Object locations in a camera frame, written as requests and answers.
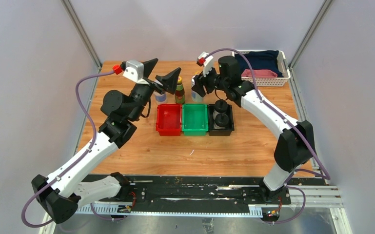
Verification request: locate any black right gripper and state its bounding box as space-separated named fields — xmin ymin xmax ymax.
xmin=192 ymin=63 xmax=229 ymax=98

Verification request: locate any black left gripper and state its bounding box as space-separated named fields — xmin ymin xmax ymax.
xmin=128 ymin=58 xmax=180 ymax=121

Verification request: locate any silver lid jar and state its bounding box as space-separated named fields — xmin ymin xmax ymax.
xmin=191 ymin=72 xmax=204 ymax=103
xmin=154 ymin=92 xmax=167 ymax=105

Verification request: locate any black cap shaker bottle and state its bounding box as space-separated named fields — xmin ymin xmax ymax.
xmin=213 ymin=99 xmax=229 ymax=117

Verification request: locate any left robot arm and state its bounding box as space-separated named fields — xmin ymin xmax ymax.
xmin=31 ymin=58 xmax=181 ymax=224

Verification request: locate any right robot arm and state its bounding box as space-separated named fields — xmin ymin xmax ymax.
xmin=192 ymin=52 xmax=316 ymax=204

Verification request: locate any green plastic bin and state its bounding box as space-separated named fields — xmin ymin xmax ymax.
xmin=182 ymin=104 xmax=208 ymax=136

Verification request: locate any red plastic bin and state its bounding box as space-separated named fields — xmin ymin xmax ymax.
xmin=156 ymin=104 xmax=182 ymax=136

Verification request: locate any pink cloth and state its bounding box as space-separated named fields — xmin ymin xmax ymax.
xmin=241 ymin=69 xmax=277 ymax=78

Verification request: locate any black plastic bin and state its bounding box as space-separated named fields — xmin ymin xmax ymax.
xmin=208 ymin=104 xmax=235 ymax=136

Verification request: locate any navy blue cloth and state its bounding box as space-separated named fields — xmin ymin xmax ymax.
xmin=234 ymin=50 xmax=283 ymax=78

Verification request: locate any white plastic basket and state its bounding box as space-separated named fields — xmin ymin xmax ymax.
xmin=240 ymin=50 xmax=290 ymax=87

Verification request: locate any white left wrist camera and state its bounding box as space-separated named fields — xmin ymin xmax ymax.
xmin=122 ymin=60 xmax=145 ymax=84

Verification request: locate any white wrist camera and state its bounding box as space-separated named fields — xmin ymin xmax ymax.
xmin=197 ymin=52 xmax=214 ymax=77
xmin=122 ymin=60 xmax=145 ymax=84

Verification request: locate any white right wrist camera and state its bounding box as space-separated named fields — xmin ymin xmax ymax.
xmin=197 ymin=52 xmax=214 ymax=77

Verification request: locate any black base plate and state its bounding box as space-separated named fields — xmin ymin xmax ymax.
xmin=98 ymin=175 xmax=292 ymax=214

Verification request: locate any aluminium frame rail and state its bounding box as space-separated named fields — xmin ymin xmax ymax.
xmin=39 ymin=182 xmax=353 ymax=234

